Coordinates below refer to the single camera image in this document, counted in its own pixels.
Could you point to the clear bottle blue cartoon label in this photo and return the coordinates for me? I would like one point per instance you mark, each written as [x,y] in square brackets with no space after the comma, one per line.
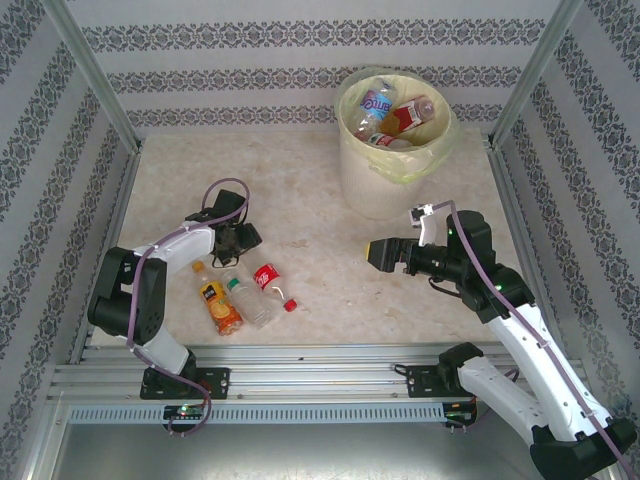
[376,104]

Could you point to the orange juice bottle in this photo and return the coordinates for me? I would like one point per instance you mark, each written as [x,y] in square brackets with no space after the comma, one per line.
[225,312]

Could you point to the small circuit board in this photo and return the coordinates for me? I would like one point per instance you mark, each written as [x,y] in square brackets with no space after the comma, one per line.
[185,411]
[457,414]

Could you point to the red label bottle red cap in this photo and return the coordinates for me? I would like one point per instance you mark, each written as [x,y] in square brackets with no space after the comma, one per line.
[267,277]

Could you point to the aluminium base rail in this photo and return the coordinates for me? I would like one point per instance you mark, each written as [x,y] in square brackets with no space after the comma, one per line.
[320,375]

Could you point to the pale yellow-green bin liner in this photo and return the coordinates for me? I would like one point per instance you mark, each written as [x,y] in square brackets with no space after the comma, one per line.
[350,100]

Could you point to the aluminium side rail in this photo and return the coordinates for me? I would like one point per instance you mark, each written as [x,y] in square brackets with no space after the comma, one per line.
[515,210]

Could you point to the white ribbed waste bin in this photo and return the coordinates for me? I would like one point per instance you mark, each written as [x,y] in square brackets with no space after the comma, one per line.
[380,195]

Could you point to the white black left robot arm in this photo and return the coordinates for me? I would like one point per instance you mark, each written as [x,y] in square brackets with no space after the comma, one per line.
[180,245]

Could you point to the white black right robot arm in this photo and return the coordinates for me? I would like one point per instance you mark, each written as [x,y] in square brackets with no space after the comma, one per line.
[530,350]

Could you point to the grey metal sheet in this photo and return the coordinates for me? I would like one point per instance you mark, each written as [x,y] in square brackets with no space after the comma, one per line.
[320,455]

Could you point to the tea bottle red orange label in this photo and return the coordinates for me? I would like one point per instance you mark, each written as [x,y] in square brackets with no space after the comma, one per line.
[405,117]

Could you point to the bottle red teal label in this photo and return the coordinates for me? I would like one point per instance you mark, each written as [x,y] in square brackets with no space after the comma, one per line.
[385,141]

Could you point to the aluminium frame post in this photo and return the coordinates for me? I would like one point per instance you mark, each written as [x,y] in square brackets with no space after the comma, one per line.
[95,75]
[535,75]

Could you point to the black mounting plate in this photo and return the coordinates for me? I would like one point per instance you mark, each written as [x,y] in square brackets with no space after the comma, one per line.
[220,382]
[420,382]

